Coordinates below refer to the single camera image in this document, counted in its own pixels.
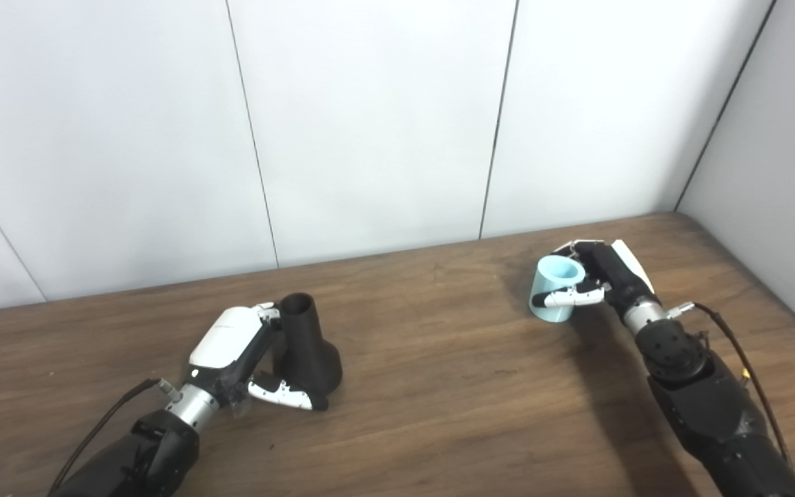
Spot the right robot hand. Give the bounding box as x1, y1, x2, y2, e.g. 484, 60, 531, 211
531, 239, 662, 325

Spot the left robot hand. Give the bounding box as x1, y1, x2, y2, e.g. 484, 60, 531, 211
188, 302, 329, 418

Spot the light-blue hose piece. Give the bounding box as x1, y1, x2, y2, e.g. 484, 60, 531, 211
529, 255, 587, 323

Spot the black nozzle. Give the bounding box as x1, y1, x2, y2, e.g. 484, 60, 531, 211
271, 293, 343, 398

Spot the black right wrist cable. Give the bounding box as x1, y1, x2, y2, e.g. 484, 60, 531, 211
667, 302, 793, 467

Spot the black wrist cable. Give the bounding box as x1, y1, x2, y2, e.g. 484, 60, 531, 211
48, 377, 183, 494
667, 302, 793, 467

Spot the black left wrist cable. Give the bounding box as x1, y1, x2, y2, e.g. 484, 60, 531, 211
48, 377, 183, 494

